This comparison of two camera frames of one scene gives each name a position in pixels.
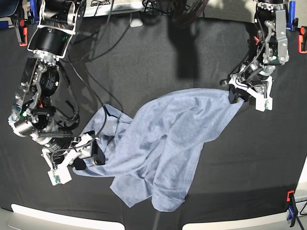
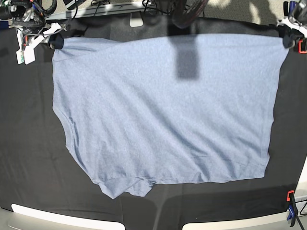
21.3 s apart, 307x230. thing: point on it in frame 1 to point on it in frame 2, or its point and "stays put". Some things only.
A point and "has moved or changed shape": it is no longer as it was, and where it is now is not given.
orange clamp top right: (302, 31) stays put
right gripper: (263, 89) to (287, 40)
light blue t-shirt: (157, 156) has moved or changed shape
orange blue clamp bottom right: (292, 212) stays put
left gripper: (62, 158) to (29, 37)
